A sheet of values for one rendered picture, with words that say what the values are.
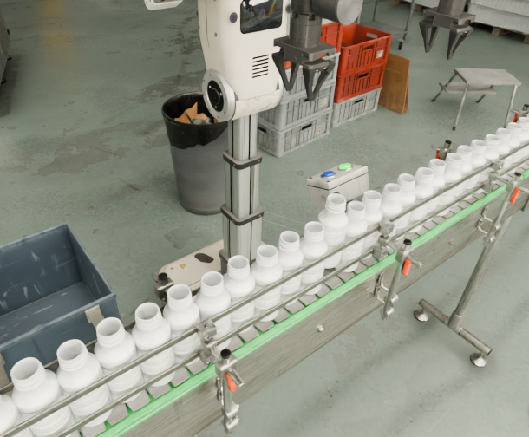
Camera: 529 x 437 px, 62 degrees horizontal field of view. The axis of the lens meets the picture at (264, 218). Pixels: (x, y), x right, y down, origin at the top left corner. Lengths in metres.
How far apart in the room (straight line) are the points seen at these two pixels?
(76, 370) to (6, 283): 0.67
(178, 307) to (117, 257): 1.85
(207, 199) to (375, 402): 1.44
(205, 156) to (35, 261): 1.39
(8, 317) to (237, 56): 0.94
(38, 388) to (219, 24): 0.96
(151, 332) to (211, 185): 1.95
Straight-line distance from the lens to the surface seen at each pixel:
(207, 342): 0.77
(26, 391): 0.71
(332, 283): 0.99
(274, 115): 3.24
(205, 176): 2.57
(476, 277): 2.02
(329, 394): 2.00
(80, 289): 1.40
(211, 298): 0.76
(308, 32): 0.83
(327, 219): 0.88
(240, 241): 1.71
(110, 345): 0.71
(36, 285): 1.37
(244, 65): 1.33
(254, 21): 1.31
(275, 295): 0.84
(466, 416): 2.12
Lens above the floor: 1.70
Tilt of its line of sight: 38 degrees down
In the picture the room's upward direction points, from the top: 3 degrees clockwise
